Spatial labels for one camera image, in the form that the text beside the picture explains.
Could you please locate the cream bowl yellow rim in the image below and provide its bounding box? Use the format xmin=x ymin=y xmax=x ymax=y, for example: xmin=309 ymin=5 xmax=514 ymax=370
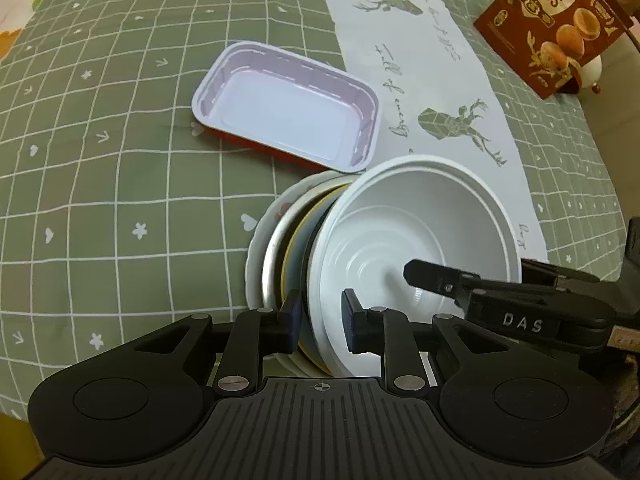
xmin=278 ymin=186 xmax=346 ymax=369

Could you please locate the white floral plate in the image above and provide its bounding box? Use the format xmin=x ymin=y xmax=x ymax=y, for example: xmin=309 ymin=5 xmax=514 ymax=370
xmin=244 ymin=171 xmax=356 ymax=310

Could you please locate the blue enamel bowl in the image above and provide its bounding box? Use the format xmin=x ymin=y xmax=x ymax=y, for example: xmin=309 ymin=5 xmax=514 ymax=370
xmin=286 ymin=201 xmax=334 ymax=369

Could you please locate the stainless steel bowl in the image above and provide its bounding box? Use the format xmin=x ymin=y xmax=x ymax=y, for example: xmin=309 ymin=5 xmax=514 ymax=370
xmin=245 ymin=171 xmax=356 ymax=309

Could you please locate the white foam bowl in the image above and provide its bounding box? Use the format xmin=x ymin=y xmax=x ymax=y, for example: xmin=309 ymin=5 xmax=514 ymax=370
xmin=307 ymin=155 xmax=522 ymax=376

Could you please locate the red rectangular tray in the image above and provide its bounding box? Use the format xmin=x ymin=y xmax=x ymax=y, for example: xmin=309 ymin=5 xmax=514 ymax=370
xmin=191 ymin=41 xmax=381 ymax=174

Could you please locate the dark red round object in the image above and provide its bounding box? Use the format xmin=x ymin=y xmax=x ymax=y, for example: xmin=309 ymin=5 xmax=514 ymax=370
xmin=556 ymin=70 xmax=582 ymax=96

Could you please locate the cream egg-shaped ornament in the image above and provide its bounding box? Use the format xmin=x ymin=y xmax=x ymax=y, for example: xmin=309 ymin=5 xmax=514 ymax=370
xmin=575 ymin=55 xmax=603 ymax=93

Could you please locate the quail eggs snack bag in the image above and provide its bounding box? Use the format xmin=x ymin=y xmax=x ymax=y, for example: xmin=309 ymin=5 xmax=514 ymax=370
xmin=474 ymin=0 xmax=639 ymax=99

